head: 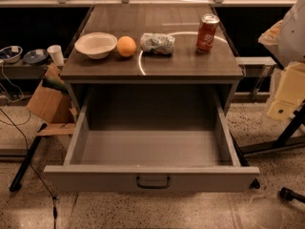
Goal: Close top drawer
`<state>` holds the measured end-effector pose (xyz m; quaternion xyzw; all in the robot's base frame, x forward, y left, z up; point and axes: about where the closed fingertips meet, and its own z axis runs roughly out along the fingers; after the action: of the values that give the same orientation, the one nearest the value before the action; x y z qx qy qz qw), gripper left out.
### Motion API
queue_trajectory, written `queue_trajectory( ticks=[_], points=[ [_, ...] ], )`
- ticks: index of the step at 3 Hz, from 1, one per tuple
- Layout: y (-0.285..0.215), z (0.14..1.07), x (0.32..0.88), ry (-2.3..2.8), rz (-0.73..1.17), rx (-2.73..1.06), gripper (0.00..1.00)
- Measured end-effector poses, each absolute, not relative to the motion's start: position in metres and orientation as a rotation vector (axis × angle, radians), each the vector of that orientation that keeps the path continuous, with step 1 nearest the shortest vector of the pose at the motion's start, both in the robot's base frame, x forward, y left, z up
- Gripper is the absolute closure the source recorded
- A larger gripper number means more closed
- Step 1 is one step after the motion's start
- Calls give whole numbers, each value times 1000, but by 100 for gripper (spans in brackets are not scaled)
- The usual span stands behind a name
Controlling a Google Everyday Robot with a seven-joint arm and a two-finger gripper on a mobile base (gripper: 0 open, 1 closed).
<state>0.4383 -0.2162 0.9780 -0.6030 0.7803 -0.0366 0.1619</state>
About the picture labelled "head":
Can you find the grey top drawer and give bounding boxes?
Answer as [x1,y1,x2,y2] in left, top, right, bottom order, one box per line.
[45,85,259,193]

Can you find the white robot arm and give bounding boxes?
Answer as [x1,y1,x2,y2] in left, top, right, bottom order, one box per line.
[258,0,305,120]

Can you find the black stand leg right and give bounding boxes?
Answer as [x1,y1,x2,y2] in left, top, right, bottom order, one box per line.
[234,104,305,155]

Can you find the black caster wheel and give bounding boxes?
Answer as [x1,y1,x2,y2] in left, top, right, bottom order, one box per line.
[279,187,305,203]

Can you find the red soda can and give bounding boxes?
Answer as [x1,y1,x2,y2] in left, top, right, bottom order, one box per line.
[196,14,220,52]

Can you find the crumpled chip bag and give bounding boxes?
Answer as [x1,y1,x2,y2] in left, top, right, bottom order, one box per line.
[140,32,175,54]

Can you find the orange fruit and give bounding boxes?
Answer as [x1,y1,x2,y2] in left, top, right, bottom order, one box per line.
[117,36,136,57]

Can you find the white paper bowl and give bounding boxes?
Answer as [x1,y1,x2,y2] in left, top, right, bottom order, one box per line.
[74,32,117,59]

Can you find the brown cardboard box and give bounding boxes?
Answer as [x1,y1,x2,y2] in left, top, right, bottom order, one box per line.
[26,62,78,137]

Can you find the white paper cup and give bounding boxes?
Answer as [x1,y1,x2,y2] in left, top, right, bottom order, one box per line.
[47,45,64,66]

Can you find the blue bowl right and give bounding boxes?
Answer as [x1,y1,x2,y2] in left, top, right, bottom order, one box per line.
[23,49,49,66]

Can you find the blue bowl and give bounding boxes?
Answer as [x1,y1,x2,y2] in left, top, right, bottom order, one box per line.
[0,46,23,64]
[23,49,49,66]

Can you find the blue bowl left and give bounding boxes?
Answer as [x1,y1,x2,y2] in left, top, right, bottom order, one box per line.
[0,46,23,64]

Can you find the black floor bar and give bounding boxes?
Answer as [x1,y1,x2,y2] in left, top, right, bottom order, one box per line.
[9,135,42,192]

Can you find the grey side shelf bracket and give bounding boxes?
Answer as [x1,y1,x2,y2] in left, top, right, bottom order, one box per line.
[234,56,276,102]

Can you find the green handled tool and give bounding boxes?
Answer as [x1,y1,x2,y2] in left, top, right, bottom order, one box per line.
[42,76,68,94]

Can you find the black cable on floor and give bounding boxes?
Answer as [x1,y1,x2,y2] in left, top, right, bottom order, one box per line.
[0,107,59,229]

